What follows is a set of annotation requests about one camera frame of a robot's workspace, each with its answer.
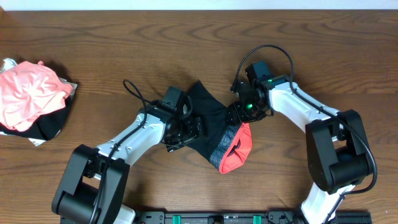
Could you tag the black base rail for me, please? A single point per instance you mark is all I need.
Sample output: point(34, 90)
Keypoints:
point(271, 217)

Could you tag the black leggings red waistband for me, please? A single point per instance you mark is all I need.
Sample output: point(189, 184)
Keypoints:
point(225, 146)

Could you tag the black folded garment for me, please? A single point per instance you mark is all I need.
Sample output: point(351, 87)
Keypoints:
point(47, 126)

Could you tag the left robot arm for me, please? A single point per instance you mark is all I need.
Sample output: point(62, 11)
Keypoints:
point(92, 187)

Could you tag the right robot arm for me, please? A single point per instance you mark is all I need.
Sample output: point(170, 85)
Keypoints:
point(338, 153)

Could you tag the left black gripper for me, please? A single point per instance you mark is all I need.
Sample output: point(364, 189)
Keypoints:
point(192, 134)

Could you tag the pink crumpled garment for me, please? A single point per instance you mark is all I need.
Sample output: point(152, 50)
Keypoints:
point(28, 91)

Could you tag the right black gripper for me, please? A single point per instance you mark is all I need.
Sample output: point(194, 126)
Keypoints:
point(235, 110)

